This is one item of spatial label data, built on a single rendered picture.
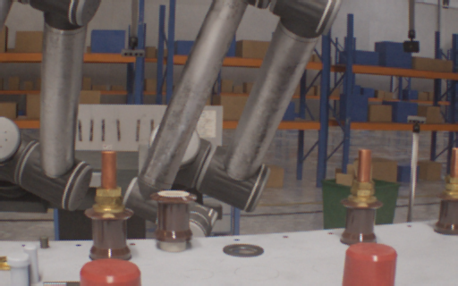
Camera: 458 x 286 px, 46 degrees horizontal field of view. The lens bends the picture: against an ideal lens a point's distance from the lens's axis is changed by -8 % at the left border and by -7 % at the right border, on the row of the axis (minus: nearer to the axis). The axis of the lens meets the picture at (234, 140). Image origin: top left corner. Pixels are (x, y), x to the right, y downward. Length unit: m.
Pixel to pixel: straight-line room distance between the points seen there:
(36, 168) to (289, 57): 1.03
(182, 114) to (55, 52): 0.42
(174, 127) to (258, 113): 0.37
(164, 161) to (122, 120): 4.21
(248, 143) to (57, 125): 0.66
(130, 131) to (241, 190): 3.78
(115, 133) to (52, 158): 3.82
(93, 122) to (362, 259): 5.22
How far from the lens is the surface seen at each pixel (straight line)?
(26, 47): 8.73
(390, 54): 10.52
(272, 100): 1.85
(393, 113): 10.70
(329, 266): 1.09
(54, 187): 2.16
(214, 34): 1.63
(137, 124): 5.87
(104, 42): 8.76
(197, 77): 1.63
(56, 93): 1.81
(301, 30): 1.67
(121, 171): 2.65
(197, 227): 1.50
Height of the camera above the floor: 1.70
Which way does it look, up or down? 6 degrees down
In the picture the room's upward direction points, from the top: 2 degrees clockwise
